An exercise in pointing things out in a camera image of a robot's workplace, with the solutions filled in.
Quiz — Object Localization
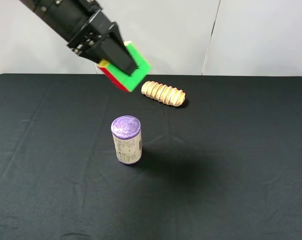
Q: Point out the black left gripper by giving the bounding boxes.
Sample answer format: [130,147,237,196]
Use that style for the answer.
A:
[67,9,138,76]

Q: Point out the black tablecloth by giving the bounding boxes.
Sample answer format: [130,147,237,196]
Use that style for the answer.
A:
[0,74,302,240]

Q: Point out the purple white cylindrical roll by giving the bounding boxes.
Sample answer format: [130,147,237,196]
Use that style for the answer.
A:
[110,115,142,165]

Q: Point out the colourful puzzle cube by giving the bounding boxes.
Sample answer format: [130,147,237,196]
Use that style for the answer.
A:
[96,40,152,93]

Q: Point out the ridged bread roll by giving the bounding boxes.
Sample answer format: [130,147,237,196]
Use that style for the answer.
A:
[141,81,186,107]

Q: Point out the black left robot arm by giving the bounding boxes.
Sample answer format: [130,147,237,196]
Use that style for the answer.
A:
[22,0,138,75]

